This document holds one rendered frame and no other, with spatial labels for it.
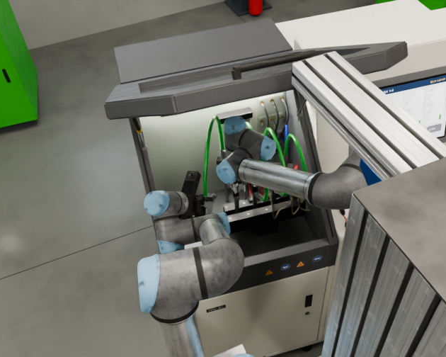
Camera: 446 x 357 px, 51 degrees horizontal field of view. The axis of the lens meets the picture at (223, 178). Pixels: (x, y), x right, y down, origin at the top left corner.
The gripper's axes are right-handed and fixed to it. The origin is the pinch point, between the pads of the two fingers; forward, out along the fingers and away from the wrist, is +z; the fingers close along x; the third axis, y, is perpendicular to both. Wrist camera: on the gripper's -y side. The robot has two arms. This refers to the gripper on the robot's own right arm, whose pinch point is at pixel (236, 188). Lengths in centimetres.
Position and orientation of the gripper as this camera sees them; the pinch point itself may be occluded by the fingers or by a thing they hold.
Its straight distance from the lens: 184.8
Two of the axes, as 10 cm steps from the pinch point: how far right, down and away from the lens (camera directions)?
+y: 2.5, 6.8, -6.9
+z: 0.6, 7.0, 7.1
